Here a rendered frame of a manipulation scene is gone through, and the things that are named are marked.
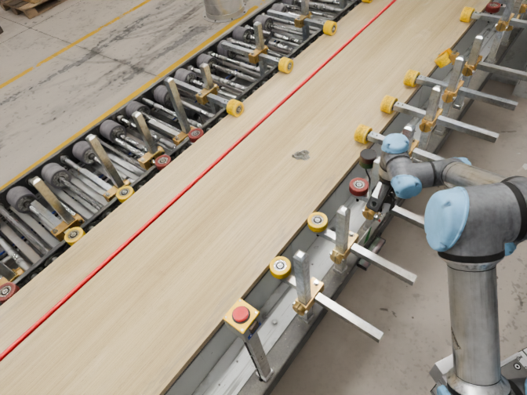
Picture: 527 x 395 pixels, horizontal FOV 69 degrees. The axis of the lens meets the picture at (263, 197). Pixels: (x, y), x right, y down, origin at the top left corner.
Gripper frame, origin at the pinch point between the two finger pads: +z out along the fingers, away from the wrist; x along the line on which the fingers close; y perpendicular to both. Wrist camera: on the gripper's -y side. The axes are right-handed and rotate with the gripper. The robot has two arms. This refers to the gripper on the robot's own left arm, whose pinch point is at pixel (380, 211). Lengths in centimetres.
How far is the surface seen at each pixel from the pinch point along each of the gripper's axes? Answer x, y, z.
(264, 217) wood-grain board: 39.7, -21.2, 9.4
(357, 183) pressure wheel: 17.4, 14.5, 9.8
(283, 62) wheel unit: 96, 67, 8
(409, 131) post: 7.4, 34.8, -8.0
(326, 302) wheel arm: 0.1, -36.0, 13.1
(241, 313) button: 7, -63, -26
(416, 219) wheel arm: -9.7, 13.7, 14.4
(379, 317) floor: -9, 2, 100
